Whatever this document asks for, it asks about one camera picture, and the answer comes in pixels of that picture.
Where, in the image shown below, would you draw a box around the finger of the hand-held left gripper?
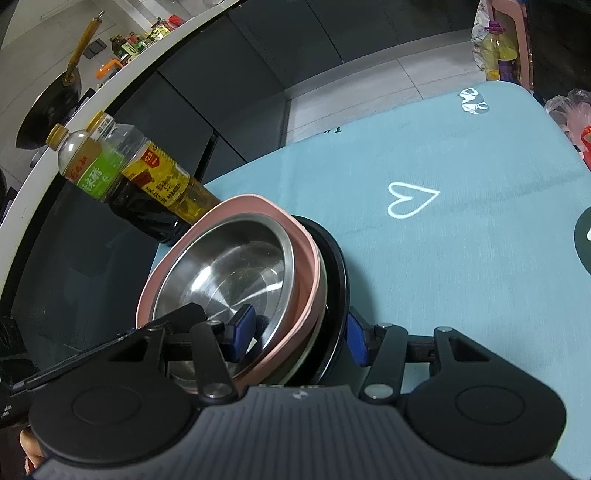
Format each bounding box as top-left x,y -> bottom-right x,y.
11,302 -> 209,393

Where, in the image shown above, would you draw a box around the black plastic bowl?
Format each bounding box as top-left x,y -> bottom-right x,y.
259,215 -> 352,386

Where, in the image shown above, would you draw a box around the yellow-label amber sauce bottle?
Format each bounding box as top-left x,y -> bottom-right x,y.
88,111 -> 222,227

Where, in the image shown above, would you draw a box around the black mesh storage rack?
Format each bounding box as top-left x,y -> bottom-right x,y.
526,0 -> 591,97

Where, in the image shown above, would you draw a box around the dark vinegar bottle green label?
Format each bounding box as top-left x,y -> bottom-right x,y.
46,124 -> 183,245

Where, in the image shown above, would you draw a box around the blue printed tablecloth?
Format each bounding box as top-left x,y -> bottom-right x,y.
152,80 -> 591,480

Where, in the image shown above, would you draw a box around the dark kitchen cabinets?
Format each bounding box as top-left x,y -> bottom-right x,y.
0,0 -> 485,361

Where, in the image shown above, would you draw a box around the orange-lidded jar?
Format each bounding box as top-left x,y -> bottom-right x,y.
95,58 -> 123,81

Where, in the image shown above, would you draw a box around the white kitchen counter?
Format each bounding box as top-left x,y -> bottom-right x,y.
0,0 -> 252,232

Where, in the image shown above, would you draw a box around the black wok wooden handle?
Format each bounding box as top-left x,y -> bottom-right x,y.
16,16 -> 102,151

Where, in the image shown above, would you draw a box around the clear crumpled plastic bag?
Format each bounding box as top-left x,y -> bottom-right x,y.
544,88 -> 591,139

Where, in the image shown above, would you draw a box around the pink plate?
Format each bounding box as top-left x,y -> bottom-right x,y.
136,195 -> 321,386

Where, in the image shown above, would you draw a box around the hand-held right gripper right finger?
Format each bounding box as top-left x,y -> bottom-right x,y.
346,311 -> 494,402

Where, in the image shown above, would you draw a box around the group of condiment bottles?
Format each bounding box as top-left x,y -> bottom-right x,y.
108,14 -> 183,65

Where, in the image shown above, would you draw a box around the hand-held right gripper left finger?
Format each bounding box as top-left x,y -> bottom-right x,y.
105,305 -> 257,401

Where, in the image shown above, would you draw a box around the person's left hand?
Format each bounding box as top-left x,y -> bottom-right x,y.
21,428 -> 47,480

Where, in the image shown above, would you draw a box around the yellow cooking oil jug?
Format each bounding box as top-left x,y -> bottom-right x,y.
480,21 -> 519,83

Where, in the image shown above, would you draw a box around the pink plastic stool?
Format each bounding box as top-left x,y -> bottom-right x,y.
492,0 -> 532,88

